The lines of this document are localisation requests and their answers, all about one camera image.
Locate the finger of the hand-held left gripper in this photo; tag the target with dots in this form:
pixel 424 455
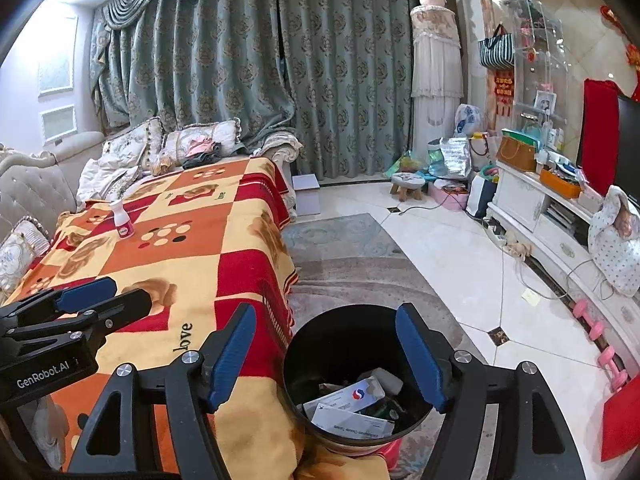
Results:
pixel 85 294
pixel 125 307

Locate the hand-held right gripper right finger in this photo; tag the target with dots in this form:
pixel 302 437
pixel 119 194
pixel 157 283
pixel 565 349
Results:
pixel 420 360

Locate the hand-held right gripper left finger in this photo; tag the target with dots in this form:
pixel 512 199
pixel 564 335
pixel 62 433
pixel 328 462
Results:
pixel 232 355

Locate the white rectangular block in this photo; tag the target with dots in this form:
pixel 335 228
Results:
pixel 390 381

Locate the white medicine box round logo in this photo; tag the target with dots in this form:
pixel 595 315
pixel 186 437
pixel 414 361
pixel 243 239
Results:
pixel 350 395

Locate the black trash bin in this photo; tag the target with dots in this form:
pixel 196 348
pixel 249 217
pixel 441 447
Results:
pixel 325 340

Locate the plain white cardboard box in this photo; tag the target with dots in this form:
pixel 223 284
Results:
pixel 345 422

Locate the striped embroidered bolster cushion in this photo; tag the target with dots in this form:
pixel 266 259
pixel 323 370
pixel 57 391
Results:
pixel 20 255

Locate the white bottle pink label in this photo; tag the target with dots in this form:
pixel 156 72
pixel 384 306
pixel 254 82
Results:
pixel 122 220

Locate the red orange printed blanket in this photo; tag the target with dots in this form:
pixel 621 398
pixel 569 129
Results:
pixel 200 240

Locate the white quilted jacket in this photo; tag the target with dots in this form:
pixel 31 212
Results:
pixel 107 177

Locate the yellow sticky note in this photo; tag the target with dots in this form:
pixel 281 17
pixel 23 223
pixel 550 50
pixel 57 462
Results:
pixel 530 297

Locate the white power strip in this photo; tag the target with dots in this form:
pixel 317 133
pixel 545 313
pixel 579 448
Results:
pixel 507 240

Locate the white embroidered square cushion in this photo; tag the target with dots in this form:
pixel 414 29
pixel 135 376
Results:
pixel 132 142

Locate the pink plastic basin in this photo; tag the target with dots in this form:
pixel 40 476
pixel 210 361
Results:
pixel 447 195

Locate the pile of folded clothes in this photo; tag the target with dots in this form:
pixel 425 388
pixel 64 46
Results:
pixel 202 152

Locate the pink dumbbell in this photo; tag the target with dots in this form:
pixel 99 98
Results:
pixel 589 320
pixel 614 367

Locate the small wooden stool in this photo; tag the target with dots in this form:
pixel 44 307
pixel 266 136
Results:
pixel 407 185

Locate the white box on floor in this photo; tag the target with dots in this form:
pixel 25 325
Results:
pixel 306 195

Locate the white navy appliance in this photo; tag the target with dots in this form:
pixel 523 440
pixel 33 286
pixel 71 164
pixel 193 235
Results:
pixel 482 195

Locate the white tv cabinet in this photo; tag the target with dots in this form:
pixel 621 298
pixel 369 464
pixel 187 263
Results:
pixel 520 205

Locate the striped floral square cushion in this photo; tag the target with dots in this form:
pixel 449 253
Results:
pixel 200 135

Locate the colourful toy bag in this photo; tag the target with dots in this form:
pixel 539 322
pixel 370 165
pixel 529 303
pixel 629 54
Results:
pixel 407 162

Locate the silver foil bag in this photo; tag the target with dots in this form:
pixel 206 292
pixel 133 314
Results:
pixel 456 157

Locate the red flat paper pack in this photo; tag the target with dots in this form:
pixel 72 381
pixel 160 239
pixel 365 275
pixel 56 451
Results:
pixel 622 422

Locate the orange box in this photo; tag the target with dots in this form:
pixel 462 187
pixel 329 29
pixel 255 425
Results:
pixel 560 184

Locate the white dotted cloth bundle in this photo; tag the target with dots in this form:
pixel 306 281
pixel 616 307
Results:
pixel 615 245

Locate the brown handbag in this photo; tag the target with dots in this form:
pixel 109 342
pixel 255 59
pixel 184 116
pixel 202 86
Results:
pixel 516 154

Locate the blue white plastic bag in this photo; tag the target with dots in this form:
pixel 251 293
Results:
pixel 469 120

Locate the green patterned curtain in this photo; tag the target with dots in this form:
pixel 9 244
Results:
pixel 225 60

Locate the red hanging decoration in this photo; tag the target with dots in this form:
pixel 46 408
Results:
pixel 504 92

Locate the lace covered standing air conditioner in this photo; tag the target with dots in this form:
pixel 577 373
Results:
pixel 436 75

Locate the red cloth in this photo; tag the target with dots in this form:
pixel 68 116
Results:
pixel 599 135

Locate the black television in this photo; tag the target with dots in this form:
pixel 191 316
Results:
pixel 629 140

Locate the striped tote bag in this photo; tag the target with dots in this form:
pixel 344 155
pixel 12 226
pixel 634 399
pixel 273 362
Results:
pixel 496 52

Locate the clear glass shelf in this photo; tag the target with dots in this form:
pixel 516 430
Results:
pixel 540 60

